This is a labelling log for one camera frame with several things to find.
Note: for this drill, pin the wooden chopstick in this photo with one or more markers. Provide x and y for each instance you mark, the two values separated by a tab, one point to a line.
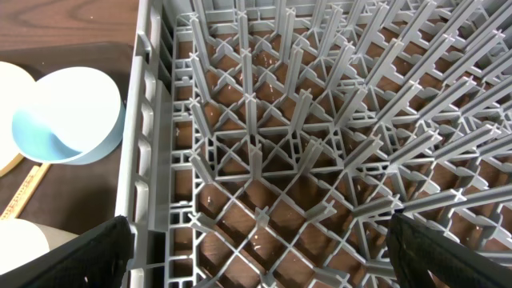
25	191

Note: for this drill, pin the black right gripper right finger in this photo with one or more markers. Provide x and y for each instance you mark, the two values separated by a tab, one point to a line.
417	252

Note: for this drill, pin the pale green cup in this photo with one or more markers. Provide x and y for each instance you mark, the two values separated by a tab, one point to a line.
23	241

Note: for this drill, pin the yellow plate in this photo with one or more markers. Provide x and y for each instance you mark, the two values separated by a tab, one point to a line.
16	84

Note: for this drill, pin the grey dishwasher rack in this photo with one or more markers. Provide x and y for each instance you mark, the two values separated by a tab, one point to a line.
268	143

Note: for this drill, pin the light blue bowl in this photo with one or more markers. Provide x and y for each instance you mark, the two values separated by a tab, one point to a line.
73	116

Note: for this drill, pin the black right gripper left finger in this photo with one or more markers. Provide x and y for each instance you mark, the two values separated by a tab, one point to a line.
97	258

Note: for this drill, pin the dark brown serving tray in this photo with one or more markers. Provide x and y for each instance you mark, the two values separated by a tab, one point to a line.
76	198

